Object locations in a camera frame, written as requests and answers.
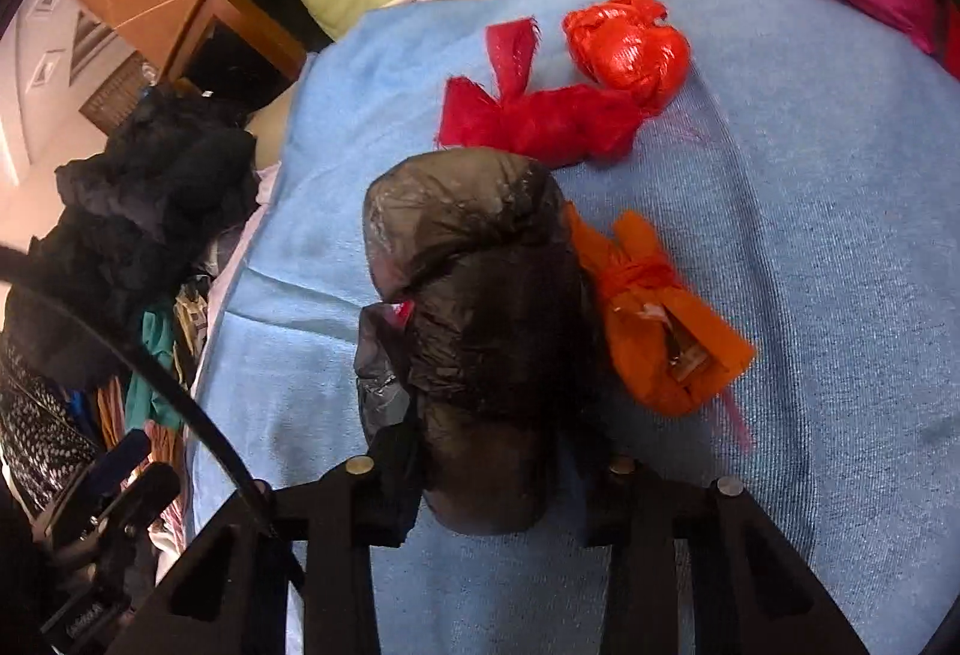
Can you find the light blue blanket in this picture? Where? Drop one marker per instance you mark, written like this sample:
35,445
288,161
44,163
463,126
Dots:
787,212

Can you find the black white dotted cloth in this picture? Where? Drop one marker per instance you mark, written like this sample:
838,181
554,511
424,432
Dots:
37,430

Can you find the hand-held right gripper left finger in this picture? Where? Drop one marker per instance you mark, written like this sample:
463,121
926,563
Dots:
352,505

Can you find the orange plastic bag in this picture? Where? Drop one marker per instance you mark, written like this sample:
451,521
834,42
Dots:
660,340

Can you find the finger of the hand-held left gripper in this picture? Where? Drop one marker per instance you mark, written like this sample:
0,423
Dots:
124,458
127,509

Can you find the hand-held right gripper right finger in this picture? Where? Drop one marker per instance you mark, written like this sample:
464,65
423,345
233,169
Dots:
630,505

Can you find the red plastic bag ball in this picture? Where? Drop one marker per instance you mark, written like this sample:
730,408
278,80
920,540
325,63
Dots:
630,51

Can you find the black plastic bag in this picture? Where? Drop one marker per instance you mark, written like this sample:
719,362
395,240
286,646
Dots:
480,295

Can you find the teal cloth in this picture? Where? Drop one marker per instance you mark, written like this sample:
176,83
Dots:
154,370

